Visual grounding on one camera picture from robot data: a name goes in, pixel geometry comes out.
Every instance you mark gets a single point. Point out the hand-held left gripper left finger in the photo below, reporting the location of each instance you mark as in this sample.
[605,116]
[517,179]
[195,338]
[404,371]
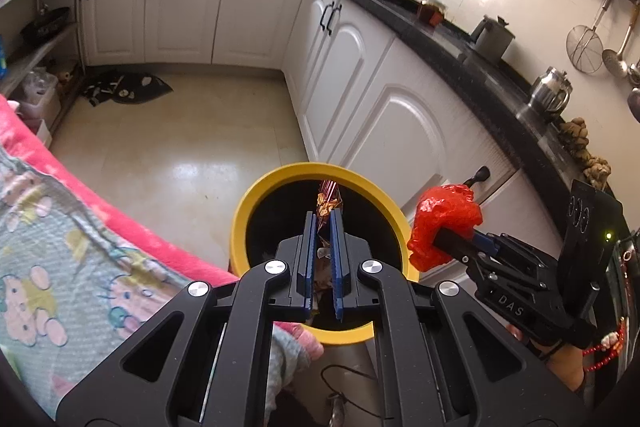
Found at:
[309,259]

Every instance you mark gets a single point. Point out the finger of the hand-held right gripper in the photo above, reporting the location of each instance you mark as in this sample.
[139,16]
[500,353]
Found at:
[457,244]
[490,242]

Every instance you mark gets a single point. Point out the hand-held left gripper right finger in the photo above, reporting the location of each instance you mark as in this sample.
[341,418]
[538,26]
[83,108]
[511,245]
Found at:
[337,259]

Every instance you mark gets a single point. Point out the red plastic wrapper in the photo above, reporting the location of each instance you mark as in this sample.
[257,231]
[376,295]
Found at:
[440,214]

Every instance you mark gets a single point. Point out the orange striped wrapper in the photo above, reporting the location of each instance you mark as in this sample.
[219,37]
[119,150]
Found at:
[327,202]

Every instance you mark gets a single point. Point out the yellow waste bin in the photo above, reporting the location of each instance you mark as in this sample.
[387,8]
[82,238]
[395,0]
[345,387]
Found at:
[280,174]

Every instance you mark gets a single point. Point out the person's right forearm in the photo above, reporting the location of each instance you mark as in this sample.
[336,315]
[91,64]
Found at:
[565,367]

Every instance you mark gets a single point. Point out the knobbly brown root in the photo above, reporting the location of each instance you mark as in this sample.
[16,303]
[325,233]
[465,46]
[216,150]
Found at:
[582,142]

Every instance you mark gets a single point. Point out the white kitchen cabinets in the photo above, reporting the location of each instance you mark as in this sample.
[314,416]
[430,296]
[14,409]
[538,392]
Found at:
[400,117]

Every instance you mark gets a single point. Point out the shiny steel jug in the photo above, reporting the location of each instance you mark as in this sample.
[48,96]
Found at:
[550,89]

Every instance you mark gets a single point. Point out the steel slotted ladle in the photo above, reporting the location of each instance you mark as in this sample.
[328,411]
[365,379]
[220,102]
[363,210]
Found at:
[614,62]

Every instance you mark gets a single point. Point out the grey metal kettle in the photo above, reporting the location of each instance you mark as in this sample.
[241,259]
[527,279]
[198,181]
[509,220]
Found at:
[492,39]

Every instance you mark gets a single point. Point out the dark red container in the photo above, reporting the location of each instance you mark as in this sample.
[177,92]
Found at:
[431,12]

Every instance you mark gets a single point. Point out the black floor mat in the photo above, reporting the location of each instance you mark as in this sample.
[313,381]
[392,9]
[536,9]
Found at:
[130,89]

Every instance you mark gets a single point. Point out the printed pink-edged blanket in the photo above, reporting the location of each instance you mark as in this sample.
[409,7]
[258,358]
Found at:
[60,232]

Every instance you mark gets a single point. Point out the clear plastic storage box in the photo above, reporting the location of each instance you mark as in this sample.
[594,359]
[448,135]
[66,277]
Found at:
[35,99]

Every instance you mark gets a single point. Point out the metal kitchen shelf rack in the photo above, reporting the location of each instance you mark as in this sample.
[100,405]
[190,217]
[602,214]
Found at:
[30,57]

